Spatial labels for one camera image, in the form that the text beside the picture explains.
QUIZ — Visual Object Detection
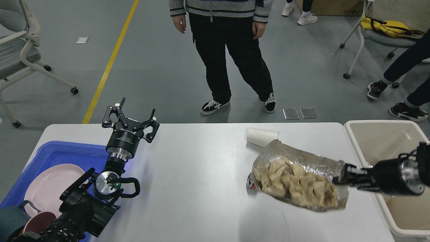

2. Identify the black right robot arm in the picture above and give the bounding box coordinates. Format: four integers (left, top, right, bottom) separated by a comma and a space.
332, 142, 430, 196

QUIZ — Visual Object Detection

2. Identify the white plastic bin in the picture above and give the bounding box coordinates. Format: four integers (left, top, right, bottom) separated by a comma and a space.
344, 120, 430, 242

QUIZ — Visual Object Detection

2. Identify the person in black sneakers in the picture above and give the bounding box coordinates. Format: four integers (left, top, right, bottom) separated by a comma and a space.
367, 30, 430, 122

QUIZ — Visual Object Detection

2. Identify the pink mug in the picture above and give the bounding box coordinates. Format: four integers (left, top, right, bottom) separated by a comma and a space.
23, 211, 57, 234

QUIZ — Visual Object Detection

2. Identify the person in black canvas shoes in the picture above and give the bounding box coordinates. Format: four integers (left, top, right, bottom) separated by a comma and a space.
168, 0, 275, 115

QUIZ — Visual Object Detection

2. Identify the grey chair right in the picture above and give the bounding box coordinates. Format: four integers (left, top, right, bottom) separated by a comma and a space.
339, 0, 429, 79

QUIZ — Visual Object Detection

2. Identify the crushed red soda can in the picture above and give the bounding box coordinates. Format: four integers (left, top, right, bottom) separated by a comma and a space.
246, 172, 256, 189

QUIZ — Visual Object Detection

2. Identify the person in white sneakers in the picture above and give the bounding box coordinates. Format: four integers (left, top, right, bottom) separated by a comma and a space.
282, 0, 318, 26

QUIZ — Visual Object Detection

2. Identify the blue plastic tray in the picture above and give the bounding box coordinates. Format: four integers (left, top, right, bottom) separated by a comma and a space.
1, 141, 108, 208

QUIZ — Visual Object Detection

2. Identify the cardboard box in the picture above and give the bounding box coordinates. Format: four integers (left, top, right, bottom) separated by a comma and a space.
311, 0, 364, 16

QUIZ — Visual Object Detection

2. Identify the left metal floor plate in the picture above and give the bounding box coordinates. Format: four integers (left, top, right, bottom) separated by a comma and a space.
283, 108, 300, 120

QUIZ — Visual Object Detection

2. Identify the white paper cup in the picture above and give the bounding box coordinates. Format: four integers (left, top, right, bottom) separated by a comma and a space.
246, 128, 279, 148

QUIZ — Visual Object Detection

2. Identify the yellow backpack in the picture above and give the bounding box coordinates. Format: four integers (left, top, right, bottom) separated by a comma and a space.
360, 16, 425, 40

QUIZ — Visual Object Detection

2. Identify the pink plate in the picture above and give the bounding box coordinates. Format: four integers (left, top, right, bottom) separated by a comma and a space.
24, 164, 85, 217

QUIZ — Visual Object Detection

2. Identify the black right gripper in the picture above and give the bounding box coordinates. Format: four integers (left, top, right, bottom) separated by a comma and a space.
332, 158, 426, 196

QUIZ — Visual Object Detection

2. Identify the metal floor plate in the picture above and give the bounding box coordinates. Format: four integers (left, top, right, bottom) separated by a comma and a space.
300, 108, 317, 119
283, 108, 300, 120

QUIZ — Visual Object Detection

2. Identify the right metal floor plate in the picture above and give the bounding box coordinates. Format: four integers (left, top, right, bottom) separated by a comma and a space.
300, 108, 317, 119

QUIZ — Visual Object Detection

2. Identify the dark teal mug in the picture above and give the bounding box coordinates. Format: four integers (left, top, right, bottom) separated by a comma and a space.
0, 200, 41, 242

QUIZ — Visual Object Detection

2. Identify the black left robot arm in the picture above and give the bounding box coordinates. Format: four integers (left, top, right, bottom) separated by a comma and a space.
7, 98, 160, 242

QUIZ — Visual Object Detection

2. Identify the aluminium foil front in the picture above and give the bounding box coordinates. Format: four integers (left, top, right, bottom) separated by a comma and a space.
252, 140, 349, 212

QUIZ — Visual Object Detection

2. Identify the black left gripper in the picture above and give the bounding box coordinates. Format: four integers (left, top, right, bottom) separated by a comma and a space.
102, 97, 160, 158

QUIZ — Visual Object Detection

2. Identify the grey office chair left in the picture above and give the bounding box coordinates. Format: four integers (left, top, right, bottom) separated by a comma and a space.
0, 0, 79, 128

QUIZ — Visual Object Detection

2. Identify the brown paper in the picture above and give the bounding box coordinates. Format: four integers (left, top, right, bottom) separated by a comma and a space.
252, 158, 339, 208

